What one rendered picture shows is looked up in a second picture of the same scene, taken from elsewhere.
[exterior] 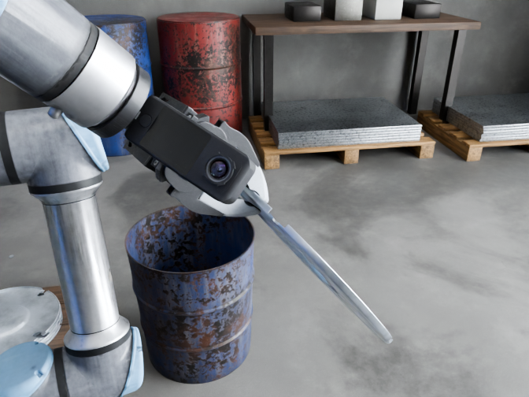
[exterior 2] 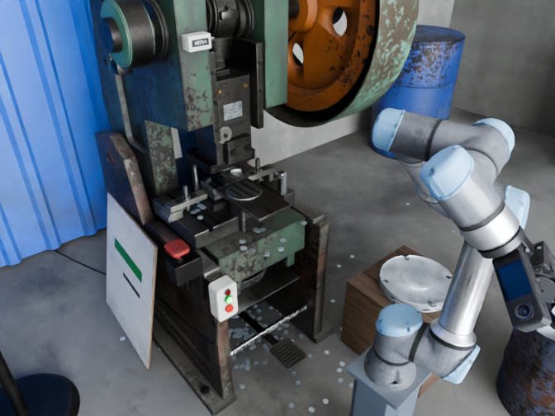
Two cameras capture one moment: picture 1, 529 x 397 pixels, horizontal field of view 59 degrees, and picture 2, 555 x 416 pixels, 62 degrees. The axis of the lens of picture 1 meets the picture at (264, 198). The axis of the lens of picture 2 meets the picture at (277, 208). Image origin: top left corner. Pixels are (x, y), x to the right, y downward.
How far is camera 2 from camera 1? 0.40 m
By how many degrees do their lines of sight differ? 51
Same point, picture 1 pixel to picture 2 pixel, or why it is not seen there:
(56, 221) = (465, 255)
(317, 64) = not seen: outside the picture
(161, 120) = (514, 266)
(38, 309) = (439, 286)
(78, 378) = (425, 348)
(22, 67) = (453, 215)
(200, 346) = (539, 400)
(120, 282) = not seen: hidden behind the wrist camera
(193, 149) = (519, 291)
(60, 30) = (477, 208)
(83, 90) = (476, 235)
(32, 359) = (410, 319)
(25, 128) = not seen: hidden behind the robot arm
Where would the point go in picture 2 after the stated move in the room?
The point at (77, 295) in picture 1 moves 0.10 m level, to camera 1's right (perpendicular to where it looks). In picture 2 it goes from (452, 304) to (486, 330)
